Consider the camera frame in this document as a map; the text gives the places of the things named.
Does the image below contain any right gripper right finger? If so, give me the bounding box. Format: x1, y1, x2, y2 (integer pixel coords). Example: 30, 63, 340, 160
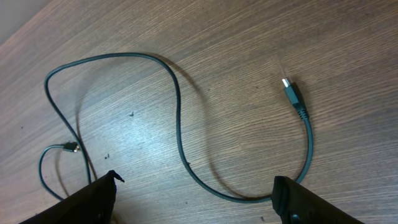
271, 176, 362, 224

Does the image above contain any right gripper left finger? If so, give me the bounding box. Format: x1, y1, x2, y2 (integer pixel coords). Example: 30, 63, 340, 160
21, 170, 124, 224

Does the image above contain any black USB cable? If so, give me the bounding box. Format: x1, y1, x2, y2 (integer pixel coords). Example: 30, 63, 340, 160
43, 52, 314, 205

